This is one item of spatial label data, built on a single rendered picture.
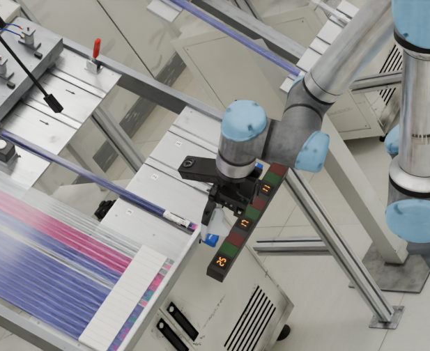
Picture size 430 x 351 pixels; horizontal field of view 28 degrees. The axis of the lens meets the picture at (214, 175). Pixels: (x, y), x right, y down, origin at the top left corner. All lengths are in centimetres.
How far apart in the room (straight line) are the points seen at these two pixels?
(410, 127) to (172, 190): 69
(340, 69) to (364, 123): 150
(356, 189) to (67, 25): 215
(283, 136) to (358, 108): 150
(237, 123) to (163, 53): 309
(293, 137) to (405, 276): 112
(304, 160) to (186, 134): 57
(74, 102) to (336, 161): 73
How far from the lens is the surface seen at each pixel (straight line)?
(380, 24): 151
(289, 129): 155
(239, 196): 169
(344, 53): 156
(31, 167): 200
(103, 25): 437
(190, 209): 194
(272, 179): 202
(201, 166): 171
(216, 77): 324
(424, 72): 140
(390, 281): 260
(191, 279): 232
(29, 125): 208
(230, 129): 153
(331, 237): 228
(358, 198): 246
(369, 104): 301
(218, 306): 239
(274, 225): 310
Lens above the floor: 168
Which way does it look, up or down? 28 degrees down
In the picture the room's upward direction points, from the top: 37 degrees counter-clockwise
